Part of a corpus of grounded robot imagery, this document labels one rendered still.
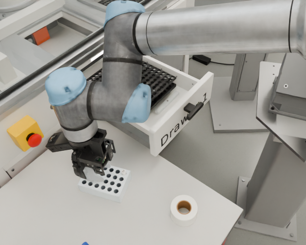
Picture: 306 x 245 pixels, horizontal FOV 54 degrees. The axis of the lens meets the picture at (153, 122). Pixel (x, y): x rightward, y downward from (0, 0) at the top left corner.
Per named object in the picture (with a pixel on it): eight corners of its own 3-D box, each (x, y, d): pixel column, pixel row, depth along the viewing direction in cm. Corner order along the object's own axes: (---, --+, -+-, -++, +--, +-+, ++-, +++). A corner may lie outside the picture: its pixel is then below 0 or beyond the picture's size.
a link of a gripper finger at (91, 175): (104, 193, 80) (98, 174, 73) (84, 187, 81) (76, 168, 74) (109, 183, 82) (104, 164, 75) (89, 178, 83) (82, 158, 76)
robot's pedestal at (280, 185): (294, 188, 165) (361, 85, 107) (296, 242, 147) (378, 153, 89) (238, 177, 171) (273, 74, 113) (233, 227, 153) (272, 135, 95)
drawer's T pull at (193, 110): (204, 105, 86) (204, 102, 84) (189, 121, 82) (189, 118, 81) (193, 100, 87) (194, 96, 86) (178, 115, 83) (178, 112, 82)
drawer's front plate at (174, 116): (210, 98, 98) (214, 72, 90) (155, 157, 84) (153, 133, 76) (206, 96, 99) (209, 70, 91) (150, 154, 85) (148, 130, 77)
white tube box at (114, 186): (131, 177, 87) (130, 170, 84) (120, 203, 82) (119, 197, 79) (93, 166, 90) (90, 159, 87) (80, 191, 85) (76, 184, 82)
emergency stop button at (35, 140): (45, 142, 85) (40, 133, 82) (33, 151, 83) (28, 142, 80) (38, 136, 86) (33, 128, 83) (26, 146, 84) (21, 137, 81)
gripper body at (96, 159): (104, 178, 72) (94, 149, 63) (72, 169, 74) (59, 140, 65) (116, 152, 77) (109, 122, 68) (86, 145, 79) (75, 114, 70)
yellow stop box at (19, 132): (46, 137, 88) (38, 122, 82) (25, 154, 85) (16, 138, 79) (35, 130, 90) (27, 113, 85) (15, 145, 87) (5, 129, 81)
